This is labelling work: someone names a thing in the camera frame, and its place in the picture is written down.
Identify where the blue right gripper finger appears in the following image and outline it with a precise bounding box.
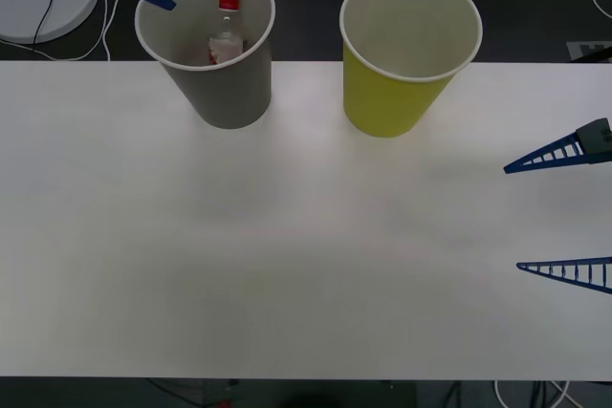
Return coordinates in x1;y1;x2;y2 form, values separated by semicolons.
503;117;612;175
515;257;612;295

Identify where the clear bottle with red cap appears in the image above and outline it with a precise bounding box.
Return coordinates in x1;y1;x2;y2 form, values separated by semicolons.
207;0;245;65

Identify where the grey floor socket plate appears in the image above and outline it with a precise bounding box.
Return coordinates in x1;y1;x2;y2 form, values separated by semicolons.
566;40;612;64

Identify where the grey plastic waste bin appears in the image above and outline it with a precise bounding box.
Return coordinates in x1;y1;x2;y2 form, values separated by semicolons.
133;0;276;131

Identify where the yellow-green plastic waste bin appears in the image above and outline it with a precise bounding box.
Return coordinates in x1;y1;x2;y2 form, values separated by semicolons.
339;0;483;139

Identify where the white power strip cable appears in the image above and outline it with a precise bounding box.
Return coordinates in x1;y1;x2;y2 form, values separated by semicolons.
0;0;121;63

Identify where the white cable under table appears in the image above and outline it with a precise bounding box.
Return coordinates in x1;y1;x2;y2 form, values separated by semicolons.
493;378;579;408

